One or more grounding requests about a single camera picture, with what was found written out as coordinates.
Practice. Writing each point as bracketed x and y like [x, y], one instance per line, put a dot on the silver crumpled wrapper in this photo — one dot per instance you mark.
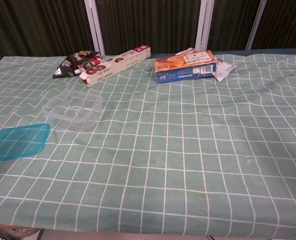
[223, 70]

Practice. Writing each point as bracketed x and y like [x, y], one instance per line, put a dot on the white partition frame post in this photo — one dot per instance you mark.
[95, 30]
[203, 25]
[256, 25]

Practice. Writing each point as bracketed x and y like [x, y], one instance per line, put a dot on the green checked tablecloth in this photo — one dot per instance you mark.
[162, 150]

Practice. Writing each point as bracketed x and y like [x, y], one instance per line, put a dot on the clear plastic container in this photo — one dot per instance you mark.
[73, 120]

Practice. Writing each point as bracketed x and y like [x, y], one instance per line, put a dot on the white snack pouch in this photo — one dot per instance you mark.
[184, 52]

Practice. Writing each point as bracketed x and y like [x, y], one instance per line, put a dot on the blue plastic lid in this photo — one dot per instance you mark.
[18, 142]

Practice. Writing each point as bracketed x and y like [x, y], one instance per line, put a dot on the long cream cookie box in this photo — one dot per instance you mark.
[120, 63]

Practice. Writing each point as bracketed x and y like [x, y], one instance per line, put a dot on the dark brown snack bag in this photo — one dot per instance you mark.
[68, 65]

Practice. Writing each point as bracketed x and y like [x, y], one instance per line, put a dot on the orange blue cracker box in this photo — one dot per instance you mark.
[177, 67]

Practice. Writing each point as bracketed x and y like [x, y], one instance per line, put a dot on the dark corrugated partition panel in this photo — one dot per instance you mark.
[150, 25]
[38, 27]
[232, 25]
[285, 25]

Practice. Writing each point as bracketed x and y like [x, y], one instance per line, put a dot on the red green snack packet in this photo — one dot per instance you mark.
[90, 63]

